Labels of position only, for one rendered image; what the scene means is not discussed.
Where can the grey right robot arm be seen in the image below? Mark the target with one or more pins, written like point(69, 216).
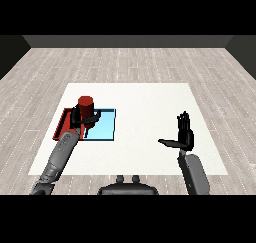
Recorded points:
point(195, 173)

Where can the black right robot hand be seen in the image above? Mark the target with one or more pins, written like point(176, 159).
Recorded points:
point(185, 135)

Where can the shallow red open box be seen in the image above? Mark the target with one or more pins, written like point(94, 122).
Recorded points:
point(66, 125)

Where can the small red can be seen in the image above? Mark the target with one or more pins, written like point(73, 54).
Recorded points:
point(86, 107)

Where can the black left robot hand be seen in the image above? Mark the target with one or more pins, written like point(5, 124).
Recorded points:
point(78, 120)

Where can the shallow light blue open box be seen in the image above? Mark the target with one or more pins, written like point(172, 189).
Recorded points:
point(103, 125)

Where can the dark grey robot body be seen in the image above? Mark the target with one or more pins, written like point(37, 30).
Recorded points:
point(128, 188)

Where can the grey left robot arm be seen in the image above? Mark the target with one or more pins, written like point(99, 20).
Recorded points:
point(60, 153)

